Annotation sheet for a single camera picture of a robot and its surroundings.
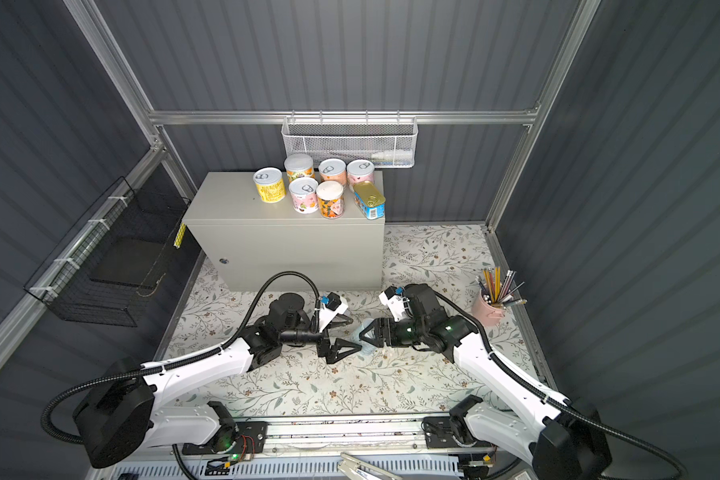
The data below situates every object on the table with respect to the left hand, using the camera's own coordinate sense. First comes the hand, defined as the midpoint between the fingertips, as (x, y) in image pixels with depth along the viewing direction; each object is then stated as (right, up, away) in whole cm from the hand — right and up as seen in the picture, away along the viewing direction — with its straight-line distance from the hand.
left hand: (357, 333), depth 75 cm
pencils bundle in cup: (+41, +9, +14) cm, 44 cm away
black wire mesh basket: (-61, +15, -13) cm, 64 cm away
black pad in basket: (-57, +18, -1) cm, 60 cm away
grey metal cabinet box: (-30, +24, +8) cm, 39 cm away
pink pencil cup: (+37, +3, +11) cm, 39 cm away
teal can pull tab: (+3, -3, -2) cm, 4 cm away
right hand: (+4, -1, 0) cm, 4 cm away
